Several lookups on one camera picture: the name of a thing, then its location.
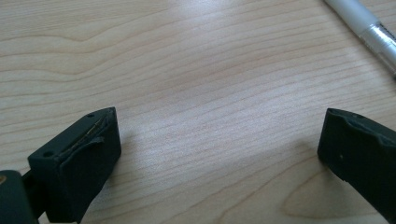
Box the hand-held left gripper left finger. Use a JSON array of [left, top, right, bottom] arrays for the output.
[[27, 106, 122, 224]]

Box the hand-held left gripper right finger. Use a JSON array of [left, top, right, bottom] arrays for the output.
[[317, 107, 396, 224]]

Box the white and silver pen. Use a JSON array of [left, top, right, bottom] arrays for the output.
[[323, 0, 396, 76]]

